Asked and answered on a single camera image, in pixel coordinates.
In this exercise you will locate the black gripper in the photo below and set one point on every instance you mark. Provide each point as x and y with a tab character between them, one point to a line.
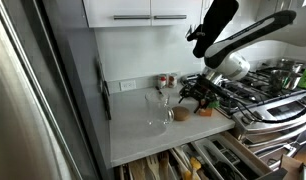
206	88

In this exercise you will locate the round cork lid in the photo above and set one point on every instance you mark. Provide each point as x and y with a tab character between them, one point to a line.
181	113

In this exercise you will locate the yellow smiley face spatula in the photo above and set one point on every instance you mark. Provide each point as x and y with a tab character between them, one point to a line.
195	163

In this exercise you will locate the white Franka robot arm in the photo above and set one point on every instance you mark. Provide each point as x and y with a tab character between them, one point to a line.
233	65

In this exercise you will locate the wooden slotted spatula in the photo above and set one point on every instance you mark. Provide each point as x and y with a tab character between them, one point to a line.
153	166

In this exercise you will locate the wooden kitchen drawer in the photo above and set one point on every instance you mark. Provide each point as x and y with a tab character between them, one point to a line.
253	156

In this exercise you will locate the orange cardboard box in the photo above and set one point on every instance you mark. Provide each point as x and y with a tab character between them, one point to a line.
205	112

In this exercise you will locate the green packet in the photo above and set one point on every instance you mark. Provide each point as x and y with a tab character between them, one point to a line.
213	104

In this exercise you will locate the white label tomato can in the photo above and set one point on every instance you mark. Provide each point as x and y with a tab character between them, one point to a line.
172	80

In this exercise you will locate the thin black utensil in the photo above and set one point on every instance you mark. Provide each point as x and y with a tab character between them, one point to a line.
159	91

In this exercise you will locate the red label tin can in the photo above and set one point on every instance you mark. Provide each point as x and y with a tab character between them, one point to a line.
162	81

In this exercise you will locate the white cutlery tray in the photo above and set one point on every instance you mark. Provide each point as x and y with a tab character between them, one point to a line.
206	141

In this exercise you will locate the gas stove top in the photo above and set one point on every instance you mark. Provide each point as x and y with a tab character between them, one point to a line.
253	90

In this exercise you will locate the wooden spoon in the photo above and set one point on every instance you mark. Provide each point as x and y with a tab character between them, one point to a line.
163	163

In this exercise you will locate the large white digital timer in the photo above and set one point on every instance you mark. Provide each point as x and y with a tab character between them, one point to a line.
230	156

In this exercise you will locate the slim kitchen knife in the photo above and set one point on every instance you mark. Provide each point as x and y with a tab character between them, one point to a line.
107	103

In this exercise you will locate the tall steel pot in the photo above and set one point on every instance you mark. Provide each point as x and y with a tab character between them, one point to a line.
279	81

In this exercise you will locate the stainless steel gas range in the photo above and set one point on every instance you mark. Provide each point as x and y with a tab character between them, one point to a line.
286	110

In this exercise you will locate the white upper cabinet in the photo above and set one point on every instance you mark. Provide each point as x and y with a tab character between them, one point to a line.
119	8

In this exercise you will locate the grey refrigerator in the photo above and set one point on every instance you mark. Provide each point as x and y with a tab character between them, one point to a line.
33	93

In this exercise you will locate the white wall outlet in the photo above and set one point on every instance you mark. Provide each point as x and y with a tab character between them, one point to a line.
128	85

